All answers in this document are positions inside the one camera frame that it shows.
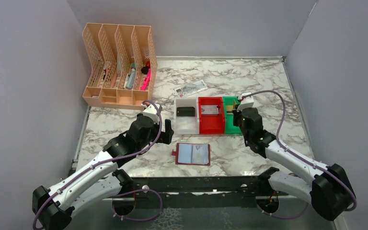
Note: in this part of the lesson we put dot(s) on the white plastic bin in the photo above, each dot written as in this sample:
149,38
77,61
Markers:
186,125

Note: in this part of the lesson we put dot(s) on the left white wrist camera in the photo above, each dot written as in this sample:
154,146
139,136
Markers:
152,111

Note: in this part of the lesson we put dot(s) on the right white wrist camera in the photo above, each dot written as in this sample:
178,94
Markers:
246,101

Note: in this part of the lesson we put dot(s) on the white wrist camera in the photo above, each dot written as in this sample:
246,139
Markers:
246,101
152,111

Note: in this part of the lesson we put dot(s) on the peach plastic file organizer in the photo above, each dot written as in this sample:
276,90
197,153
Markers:
112,49

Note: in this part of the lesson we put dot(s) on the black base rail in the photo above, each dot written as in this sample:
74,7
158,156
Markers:
193,192

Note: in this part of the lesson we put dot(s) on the red plastic bin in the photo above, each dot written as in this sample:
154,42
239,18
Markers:
211,124

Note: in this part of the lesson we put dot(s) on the grey green marker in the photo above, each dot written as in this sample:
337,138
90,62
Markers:
130,78

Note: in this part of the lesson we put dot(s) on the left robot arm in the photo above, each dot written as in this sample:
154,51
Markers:
102,177

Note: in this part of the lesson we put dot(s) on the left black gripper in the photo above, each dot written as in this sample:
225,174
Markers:
166,136

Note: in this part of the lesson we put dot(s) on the black credit card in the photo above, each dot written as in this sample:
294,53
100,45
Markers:
186,111

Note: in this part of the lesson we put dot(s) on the silver credit card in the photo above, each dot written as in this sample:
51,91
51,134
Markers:
209,109

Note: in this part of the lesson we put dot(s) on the green plastic bin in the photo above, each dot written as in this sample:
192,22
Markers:
229,127

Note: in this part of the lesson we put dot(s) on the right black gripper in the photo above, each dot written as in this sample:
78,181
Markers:
235,114

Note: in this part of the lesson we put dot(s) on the paper receipts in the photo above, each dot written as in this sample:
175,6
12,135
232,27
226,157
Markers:
190,88

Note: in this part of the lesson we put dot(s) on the pink highlighter pen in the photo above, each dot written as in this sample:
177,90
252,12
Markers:
147,72

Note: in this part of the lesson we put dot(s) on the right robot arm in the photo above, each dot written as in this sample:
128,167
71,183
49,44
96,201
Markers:
326,188

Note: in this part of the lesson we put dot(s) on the red leather card holder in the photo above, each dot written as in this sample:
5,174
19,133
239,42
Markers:
183,154

